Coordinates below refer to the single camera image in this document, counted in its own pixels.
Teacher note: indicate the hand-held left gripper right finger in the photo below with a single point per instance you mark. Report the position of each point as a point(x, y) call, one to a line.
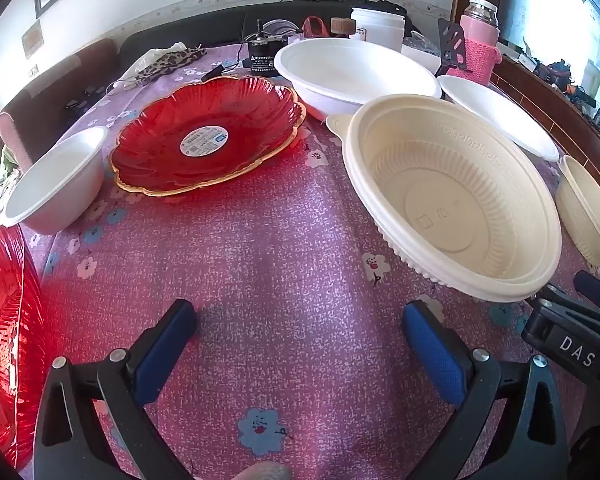
point(435, 355)

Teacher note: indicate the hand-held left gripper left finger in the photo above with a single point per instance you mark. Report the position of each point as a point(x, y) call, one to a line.
point(165, 350)

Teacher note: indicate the large cream plastic bowl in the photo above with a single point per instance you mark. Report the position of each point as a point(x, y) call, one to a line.
point(455, 200)

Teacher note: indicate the small white foam bowl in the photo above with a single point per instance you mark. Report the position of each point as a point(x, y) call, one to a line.
point(70, 180)

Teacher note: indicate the large white foam bowl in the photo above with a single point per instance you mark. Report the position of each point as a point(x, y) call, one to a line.
point(355, 70)

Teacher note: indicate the small cream plastic bowl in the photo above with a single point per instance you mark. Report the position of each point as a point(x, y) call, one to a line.
point(590, 210)

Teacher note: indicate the purple floral tablecloth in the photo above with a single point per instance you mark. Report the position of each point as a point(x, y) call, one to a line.
point(280, 260)

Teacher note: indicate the white oval plate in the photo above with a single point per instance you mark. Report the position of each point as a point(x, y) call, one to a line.
point(495, 110)

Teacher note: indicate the pink bottle knitted sleeve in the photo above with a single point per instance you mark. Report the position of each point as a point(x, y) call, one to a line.
point(480, 35)

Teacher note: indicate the brown upholstered chair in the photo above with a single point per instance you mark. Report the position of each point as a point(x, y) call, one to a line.
point(45, 95)

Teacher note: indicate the black phone stand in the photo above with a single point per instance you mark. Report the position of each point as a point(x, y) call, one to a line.
point(452, 42)

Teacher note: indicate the window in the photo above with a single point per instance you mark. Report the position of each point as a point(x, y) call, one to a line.
point(555, 5)

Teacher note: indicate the leopard print cloth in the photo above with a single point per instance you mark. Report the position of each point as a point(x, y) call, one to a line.
point(172, 62)

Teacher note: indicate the small white cup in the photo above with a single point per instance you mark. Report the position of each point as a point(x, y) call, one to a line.
point(420, 57)

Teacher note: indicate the white cloth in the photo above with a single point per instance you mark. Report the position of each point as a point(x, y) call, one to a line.
point(152, 55)

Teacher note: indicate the black electric motor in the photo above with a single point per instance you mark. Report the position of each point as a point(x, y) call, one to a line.
point(267, 57)

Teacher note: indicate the dark sofa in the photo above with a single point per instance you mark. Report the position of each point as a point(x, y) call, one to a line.
point(180, 30)

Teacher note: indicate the white plastic jar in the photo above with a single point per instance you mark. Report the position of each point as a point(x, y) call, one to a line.
point(380, 30)

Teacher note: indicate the jar with wooden lid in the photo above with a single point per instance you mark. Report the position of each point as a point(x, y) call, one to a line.
point(342, 26)

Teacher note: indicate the clear plastic container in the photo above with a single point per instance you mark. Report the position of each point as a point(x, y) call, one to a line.
point(280, 24)

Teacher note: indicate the red plastic item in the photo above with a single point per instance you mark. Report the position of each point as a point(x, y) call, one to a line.
point(312, 27)

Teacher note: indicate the wall switch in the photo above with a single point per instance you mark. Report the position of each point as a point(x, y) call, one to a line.
point(33, 70)

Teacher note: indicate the small wall notice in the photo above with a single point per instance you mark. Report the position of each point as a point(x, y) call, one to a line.
point(32, 37)

